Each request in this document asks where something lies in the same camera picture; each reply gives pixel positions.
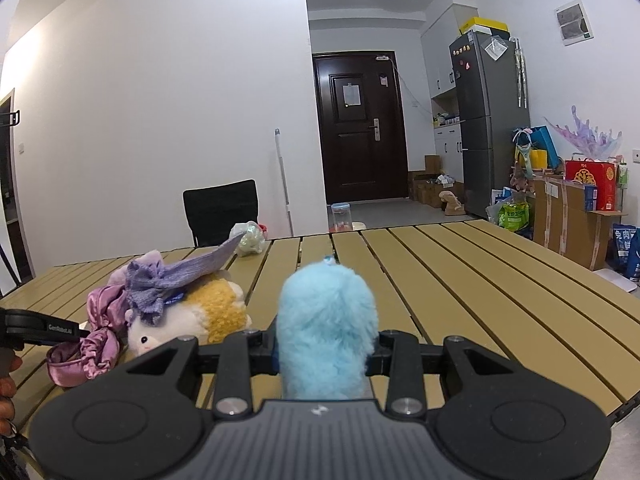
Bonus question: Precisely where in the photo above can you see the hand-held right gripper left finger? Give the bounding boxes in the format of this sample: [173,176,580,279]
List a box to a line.
[127,330,278,418]

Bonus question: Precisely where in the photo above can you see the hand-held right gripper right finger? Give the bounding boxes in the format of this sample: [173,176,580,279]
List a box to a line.
[367,332,516,417]

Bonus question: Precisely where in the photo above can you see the yellow and white plush toy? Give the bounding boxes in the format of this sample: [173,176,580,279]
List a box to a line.
[127,277,252,361]

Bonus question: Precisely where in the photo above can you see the pink satin scrunchie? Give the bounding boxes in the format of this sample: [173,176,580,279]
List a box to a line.
[46,270,132,387]

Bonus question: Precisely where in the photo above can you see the light blue plush toy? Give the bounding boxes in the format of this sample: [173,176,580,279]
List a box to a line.
[276,256,377,401]

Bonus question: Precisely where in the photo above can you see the purple knit cloth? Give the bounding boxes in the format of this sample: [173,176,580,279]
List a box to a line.
[125,232,246,326]

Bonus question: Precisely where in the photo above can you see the clear plastic bag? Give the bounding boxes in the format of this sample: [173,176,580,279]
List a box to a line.
[230,221,267,257]

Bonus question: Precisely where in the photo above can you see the person's left hand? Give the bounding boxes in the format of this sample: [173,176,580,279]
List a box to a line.
[0,352,23,423]

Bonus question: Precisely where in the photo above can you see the folding slatted table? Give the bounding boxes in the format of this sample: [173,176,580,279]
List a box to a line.
[0,220,640,428]

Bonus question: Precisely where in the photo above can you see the black folding chair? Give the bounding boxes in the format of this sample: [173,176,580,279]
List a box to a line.
[182,179,259,248]

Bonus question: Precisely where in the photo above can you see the clear plastic jar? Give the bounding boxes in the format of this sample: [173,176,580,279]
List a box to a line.
[330,202,352,233]

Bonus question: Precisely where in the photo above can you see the brown plush toy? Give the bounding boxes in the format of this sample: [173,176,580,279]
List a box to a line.
[439,190,465,217]

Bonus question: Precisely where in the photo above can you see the small cardboard boxes pile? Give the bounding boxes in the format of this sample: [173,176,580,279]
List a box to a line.
[409,155,466,208]

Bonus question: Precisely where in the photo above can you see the green plastic bag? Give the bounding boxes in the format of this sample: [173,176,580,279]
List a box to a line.
[497,200,531,233]

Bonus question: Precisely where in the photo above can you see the large taped cardboard box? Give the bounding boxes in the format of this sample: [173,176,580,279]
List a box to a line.
[532,175,628,271]

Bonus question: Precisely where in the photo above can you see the white floor scale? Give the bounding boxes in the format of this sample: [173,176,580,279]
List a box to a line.
[597,267,638,293]

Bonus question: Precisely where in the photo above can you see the white base cabinet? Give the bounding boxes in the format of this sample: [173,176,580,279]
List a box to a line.
[434,125,465,173]

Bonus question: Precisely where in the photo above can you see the dark brown door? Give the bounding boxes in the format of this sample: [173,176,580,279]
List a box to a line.
[312,51,408,204]

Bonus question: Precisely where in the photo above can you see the blue printed bag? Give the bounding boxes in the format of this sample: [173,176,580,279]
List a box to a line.
[611,224,640,281]

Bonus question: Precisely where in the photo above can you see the grey refrigerator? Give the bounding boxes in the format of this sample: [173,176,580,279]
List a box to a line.
[448,31,532,221]

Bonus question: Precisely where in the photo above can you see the red gift box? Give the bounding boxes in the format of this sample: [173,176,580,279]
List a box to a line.
[565,158,618,212]

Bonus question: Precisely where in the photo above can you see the blue gift bag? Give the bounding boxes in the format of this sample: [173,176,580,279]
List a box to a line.
[512,126,561,171]

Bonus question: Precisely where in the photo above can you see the purple translucent decoration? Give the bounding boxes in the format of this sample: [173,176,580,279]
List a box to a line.
[545,105,623,161]

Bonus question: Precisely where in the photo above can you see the pale hanging strips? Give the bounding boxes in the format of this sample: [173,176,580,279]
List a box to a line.
[512,37,530,108]

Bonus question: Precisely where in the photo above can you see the yellow flat box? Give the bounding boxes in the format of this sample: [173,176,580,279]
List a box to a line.
[459,16,511,41]

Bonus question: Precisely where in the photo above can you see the white electrical panel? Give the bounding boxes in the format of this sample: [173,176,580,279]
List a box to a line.
[555,2,595,47]

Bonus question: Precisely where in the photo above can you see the white mop handle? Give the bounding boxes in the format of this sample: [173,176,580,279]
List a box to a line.
[272,129,296,238]

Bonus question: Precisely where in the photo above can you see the white wall cabinet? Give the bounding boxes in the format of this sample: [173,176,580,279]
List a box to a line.
[421,4,481,100]

